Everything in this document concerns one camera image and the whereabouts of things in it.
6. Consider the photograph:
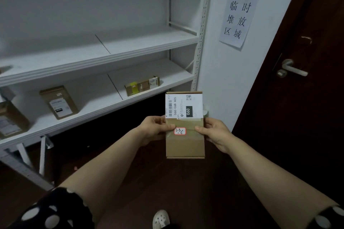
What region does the person's left hand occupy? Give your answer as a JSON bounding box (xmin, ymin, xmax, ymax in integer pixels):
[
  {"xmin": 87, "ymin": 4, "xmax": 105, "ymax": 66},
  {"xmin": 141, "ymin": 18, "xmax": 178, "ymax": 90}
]
[{"xmin": 137, "ymin": 116, "xmax": 176, "ymax": 147}]

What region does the person's right hand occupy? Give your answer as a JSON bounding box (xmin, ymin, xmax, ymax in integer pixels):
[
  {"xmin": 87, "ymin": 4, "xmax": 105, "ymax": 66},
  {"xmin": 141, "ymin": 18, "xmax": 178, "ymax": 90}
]
[{"xmin": 195, "ymin": 117, "xmax": 236, "ymax": 155}]

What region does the brown cardboard box white label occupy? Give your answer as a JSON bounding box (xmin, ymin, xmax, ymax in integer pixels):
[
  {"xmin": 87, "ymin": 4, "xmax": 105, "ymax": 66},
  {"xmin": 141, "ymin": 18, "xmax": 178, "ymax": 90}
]
[{"xmin": 165, "ymin": 91, "xmax": 205, "ymax": 159}]

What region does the person's right forearm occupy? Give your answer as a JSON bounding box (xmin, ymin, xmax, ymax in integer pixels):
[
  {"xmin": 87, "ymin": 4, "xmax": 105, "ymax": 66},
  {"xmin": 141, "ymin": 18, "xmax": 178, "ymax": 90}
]
[{"xmin": 226, "ymin": 137, "xmax": 340, "ymax": 229}]

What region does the person's left forearm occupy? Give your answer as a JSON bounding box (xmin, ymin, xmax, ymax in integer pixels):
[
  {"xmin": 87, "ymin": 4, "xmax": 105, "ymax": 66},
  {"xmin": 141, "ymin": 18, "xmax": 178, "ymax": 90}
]
[{"xmin": 58, "ymin": 129, "xmax": 151, "ymax": 229}]

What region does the small box yellow label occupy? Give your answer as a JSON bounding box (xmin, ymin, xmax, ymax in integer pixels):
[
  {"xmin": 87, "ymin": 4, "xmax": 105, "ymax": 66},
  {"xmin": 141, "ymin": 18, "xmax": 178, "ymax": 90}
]
[{"xmin": 124, "ymin": 76, "xmax": 161, "ymax": 97}]

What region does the white perforated shoe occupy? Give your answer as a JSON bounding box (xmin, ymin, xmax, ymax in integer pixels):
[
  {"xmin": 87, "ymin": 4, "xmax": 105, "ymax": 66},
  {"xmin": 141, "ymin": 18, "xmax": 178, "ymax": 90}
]
[{"xmin": 152, "ymin": 209, "xmax": 170, "ymax": 229}]

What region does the white metal shelving unit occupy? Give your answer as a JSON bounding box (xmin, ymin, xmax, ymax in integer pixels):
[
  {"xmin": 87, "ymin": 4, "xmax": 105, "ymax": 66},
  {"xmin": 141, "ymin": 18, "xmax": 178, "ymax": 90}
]
[{"xmin": 0, "ymin": 0, "xmax": 215, "ymax": 192}]

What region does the dark brown wooden door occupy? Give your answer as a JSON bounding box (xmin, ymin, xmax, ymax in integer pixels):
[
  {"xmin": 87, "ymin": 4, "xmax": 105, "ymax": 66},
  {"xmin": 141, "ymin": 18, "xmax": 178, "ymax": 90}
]
[{"xmin": 232, "ymin": 0, "xmax": 344, "ymax": 205}]

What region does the flat brown parcel white label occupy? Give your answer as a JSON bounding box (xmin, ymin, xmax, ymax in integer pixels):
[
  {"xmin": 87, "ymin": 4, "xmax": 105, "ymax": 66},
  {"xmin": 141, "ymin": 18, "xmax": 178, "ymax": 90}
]
[{"xmin": 39, "ymin": 85, "xmax": 79, "ymax": 120}]

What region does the black polka dot sleeve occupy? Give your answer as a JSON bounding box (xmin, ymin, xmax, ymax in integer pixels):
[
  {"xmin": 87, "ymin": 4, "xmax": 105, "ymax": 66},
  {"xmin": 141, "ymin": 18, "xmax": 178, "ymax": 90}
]
[{"xmin": 8, "ymin": 187, "xmax": 95, "ymax": 229}]

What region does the large brown cardboard box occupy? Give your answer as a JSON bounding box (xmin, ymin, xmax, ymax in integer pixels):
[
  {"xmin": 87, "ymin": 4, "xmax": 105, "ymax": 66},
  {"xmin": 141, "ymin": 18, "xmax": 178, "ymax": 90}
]
[{"xmin": 0, "ymin": 101, "xmax": 30, "ymax": 140}]

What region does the silver door handle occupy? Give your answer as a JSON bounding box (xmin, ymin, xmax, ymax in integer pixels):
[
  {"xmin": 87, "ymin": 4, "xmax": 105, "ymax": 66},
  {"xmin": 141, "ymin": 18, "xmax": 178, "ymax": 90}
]
[{"xmin": 277, "ymin": 59, "xmax": 309, "ymax": 78}]

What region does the white paper wall sign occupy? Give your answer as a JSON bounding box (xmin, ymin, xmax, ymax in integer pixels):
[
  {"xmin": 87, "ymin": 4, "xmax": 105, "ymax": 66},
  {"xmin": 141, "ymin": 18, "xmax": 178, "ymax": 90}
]
[{"xmin": 218, "ymin": 0, "xmax": 260, "ymax": 49}]

